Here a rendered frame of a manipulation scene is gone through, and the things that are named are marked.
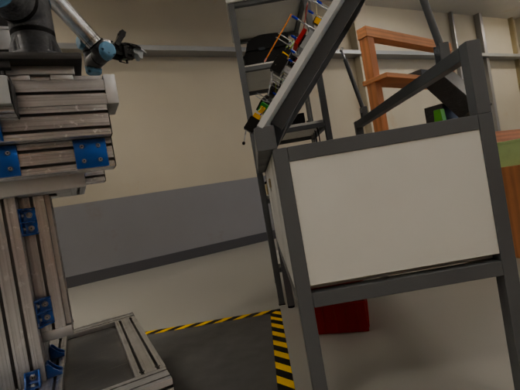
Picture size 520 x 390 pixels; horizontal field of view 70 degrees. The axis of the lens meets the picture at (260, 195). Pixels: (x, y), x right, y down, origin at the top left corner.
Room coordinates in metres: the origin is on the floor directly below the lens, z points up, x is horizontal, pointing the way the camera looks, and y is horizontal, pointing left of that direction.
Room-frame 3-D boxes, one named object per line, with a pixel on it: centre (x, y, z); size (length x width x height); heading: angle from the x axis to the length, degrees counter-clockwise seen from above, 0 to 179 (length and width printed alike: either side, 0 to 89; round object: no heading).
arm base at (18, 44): (1.10, 0.58, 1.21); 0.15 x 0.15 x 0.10
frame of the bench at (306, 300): (1.59, -0.35, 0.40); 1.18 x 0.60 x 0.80; 0
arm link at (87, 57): (1.83, 0.69, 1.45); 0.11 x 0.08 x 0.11; 47
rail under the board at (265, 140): (1.59, -0.04, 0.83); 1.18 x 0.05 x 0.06; 0
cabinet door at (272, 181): (1.32, -0.06, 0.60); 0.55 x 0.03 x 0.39; 0
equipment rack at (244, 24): (2.52, -0.24, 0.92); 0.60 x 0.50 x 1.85; 0
